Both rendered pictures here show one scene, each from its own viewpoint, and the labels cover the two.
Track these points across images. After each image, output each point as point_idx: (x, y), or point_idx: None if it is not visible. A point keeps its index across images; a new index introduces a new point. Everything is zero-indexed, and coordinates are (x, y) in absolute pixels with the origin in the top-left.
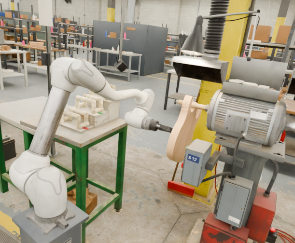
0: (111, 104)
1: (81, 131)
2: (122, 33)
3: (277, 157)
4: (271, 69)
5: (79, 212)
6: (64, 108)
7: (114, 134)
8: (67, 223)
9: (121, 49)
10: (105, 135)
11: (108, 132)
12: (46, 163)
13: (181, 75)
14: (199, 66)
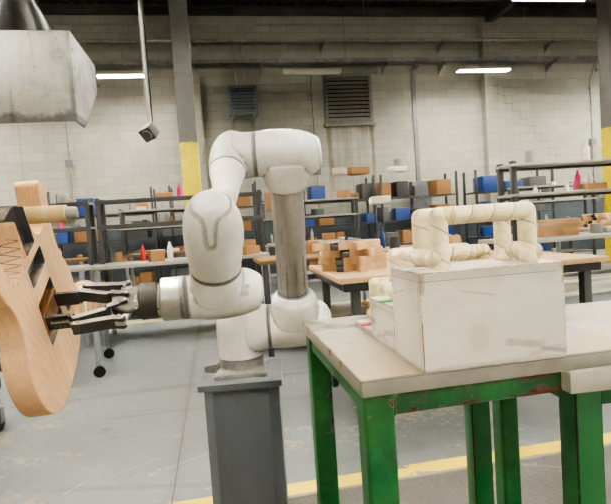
0: (397, 282)
1: (356, 322)
2: (144, 84)
3: None
4: None
5: (215, 383)
6: (275, 222)
7: (342, 383)
8: (205, 366)
9: (146, 108)
10: (320, 350)
11: (324, 351)
12: (272, 303)
13: (74, 116)
14: None
